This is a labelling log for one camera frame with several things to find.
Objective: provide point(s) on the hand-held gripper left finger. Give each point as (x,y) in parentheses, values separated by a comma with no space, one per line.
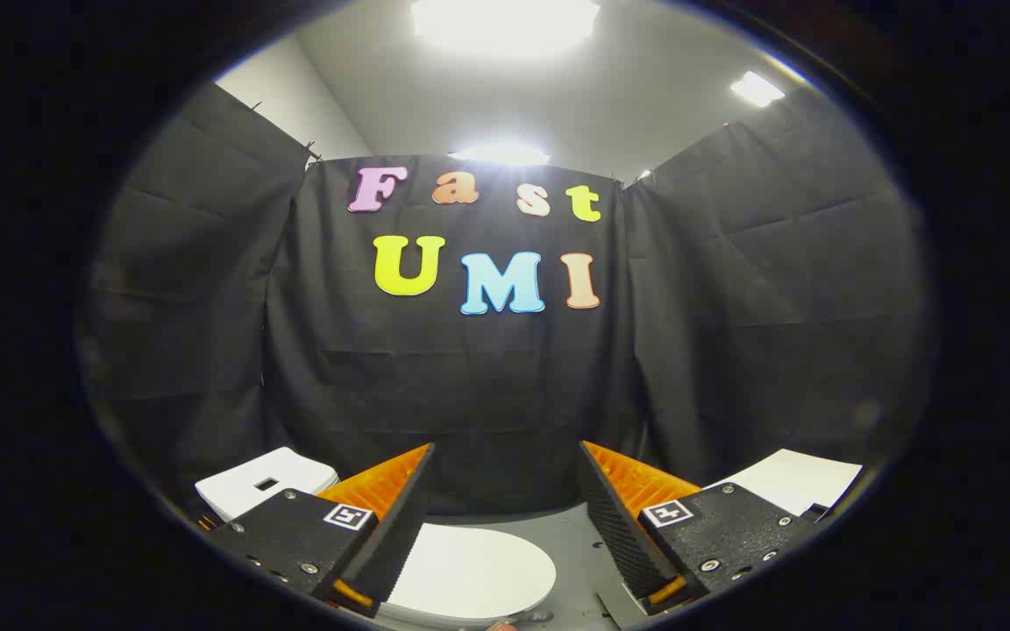
(400,517)

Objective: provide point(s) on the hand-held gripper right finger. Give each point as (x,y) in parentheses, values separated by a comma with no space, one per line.
(615,526)

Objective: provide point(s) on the white toilet lid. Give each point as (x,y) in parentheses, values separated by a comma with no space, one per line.
(470,570)

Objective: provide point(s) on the black backdrop cloth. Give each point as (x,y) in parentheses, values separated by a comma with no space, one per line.
(487,394)

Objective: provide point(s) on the grey drawer cabinet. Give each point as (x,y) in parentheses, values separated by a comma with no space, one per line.
(799,480)

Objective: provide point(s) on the large ceiling light panel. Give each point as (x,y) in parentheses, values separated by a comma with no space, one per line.
(505,22)

